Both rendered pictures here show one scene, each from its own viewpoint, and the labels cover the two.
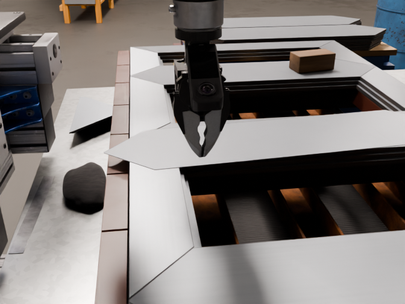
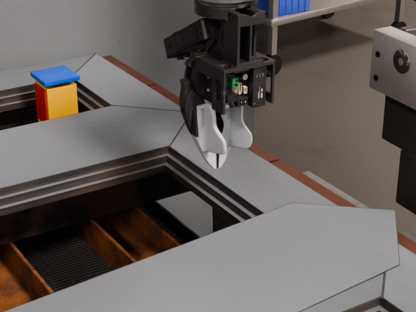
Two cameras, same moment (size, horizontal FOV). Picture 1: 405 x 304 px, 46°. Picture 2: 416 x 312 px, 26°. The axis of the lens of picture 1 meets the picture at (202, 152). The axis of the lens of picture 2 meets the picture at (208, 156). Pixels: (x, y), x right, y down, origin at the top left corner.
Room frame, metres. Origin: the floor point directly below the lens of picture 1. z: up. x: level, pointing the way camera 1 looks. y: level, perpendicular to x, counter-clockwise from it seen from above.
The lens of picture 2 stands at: (1.61, -0.42, 1.38)
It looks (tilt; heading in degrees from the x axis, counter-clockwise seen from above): 25 degrees down; 156
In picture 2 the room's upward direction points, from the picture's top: straight up
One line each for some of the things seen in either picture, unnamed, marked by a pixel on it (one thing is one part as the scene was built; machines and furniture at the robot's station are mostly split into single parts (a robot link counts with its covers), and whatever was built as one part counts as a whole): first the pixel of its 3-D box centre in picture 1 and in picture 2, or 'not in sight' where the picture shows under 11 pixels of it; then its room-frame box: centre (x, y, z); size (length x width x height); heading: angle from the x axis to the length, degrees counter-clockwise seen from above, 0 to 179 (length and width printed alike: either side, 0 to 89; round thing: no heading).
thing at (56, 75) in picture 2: not in sight; (55, 79); (0.28, -0.08, 0.88); 0.06 x 0.06 x 0.02; 8
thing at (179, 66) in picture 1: (198, 65); (228, 53); (0.73, 0.01, 1.05); 0.09 x 0.08 x 0.12; 9
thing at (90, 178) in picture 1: (84, 183); not in sight; (0.96, 0.28, 0.70); 0.20 x 0.10 x 0.03; 12
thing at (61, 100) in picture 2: not in sight; (59, 137); (0.28, -0.08, 0.78); 0.05 x 0.05 x 0.19; 8
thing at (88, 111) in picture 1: (96, 111); not in sight; (1.40, 0.33, 0.70); 0.39 x 0.12 x 0.04; 8
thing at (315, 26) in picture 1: (282, 33); not in sight; (1.96, -0.33, 0.82); 0.80 x 0.40 x 0.06; 98
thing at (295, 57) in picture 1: (311, 60); not in sight; (1.38, -0.32, 0.87); 0.12 x 0.06 x 0.05; 109
